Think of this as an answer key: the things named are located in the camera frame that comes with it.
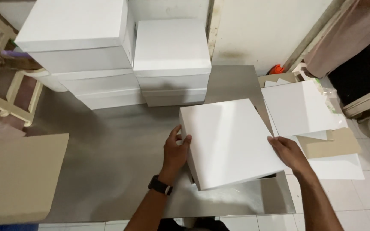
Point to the person's left hand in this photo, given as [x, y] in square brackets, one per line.
[173, 154]

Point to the person's right hand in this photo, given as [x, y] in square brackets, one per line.
[289, 154]

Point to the white square box lid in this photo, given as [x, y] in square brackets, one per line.
[230, 141]

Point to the black wristwatch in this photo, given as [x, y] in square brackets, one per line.
[160, 185]

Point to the white paperboard sheet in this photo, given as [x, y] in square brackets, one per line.
[336, 166]
[297, 107]

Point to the clear plastic bag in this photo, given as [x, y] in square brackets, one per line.
[332, 99]

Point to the person's dark clothing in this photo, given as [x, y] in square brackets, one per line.
[194, 225]

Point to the small brown cardboard piece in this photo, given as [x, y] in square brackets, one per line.
[278, 77]

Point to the orange plastic object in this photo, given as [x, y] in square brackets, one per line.
[277, 69]

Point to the grey board sheet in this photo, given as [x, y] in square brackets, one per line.
[233, 83]

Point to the cream wooden furniture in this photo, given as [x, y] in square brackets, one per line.
[368, 102]

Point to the stack of white cardboard boxes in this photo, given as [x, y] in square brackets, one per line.
[108, 48]

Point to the white leaning board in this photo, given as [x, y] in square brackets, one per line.
[265, 29]

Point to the pink curtain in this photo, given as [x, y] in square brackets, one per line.
[348, 35]

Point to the large brown cardboard sheet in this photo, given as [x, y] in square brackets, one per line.
[19, 176]

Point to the cream wooden chair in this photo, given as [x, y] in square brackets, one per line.
[8, 96]

